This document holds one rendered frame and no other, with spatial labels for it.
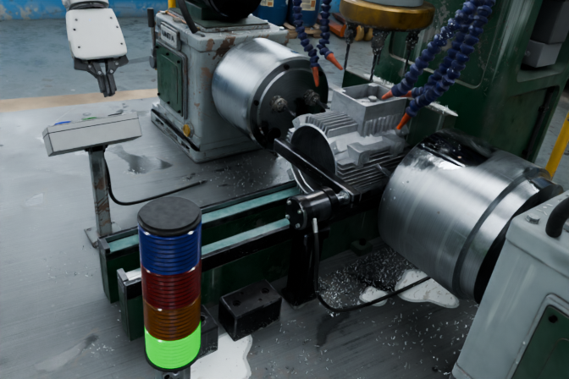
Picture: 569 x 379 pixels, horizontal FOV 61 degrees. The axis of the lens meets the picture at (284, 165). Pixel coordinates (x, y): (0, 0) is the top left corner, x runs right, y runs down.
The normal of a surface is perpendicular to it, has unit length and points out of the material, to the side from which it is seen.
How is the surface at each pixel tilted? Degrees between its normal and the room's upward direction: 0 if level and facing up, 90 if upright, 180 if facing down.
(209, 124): 90
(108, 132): 58
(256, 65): 39
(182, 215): 0
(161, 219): 0
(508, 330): 89
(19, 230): 0
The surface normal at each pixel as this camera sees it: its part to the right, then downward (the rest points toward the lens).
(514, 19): -0.81, 0.22
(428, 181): -0.57, -0.38
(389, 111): 0.58, 0.44
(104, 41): 0.53, -0.11
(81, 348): 0.09, -0.87
